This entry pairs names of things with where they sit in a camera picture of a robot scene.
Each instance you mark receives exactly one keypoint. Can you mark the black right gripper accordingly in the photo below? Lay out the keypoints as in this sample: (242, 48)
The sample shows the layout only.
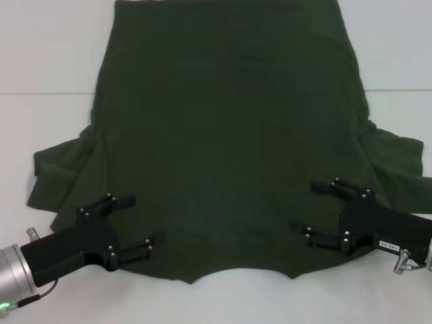
(378, 226)

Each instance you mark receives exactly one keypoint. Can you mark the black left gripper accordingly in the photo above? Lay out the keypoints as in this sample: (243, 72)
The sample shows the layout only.
(91, 243)

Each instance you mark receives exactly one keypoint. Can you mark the dark green shirt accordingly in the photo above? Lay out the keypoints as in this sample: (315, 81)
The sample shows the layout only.
(229, 141)

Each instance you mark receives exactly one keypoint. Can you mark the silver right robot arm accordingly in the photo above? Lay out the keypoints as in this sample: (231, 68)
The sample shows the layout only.
(429, 253)

